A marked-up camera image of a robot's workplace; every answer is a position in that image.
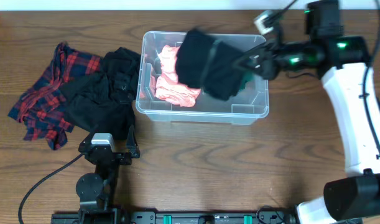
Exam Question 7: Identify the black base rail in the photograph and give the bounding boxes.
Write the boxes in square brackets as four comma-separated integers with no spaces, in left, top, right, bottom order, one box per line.
[50,208,300,224]

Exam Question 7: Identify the clear plastic storage bin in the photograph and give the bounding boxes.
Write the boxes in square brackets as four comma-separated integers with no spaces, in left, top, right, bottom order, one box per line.
[136,30,269,125]

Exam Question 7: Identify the salmon pink garment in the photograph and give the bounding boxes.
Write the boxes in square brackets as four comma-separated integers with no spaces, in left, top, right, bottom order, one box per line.
[139,45,201,107]

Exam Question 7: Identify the dark green garment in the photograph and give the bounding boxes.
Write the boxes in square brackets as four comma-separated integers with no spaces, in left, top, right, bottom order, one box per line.
[239,72,254,91]

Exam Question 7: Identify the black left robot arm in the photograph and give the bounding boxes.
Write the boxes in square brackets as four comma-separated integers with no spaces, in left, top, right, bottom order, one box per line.
[76,126,140,224]

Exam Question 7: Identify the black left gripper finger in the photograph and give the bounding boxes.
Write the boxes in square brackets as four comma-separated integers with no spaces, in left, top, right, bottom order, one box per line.
[126,125,139,152]
[80,125,98,146]

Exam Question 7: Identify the black garment with grey stripe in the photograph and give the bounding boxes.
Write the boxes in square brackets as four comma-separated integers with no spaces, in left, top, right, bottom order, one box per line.
[175,29,246,101]

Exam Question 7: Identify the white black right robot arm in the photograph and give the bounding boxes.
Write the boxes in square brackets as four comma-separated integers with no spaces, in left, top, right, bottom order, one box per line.
[234,1,380,223]

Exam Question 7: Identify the red navy plaid shirt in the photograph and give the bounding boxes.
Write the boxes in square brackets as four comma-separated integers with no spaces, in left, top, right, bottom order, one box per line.
[8,42,102,150]

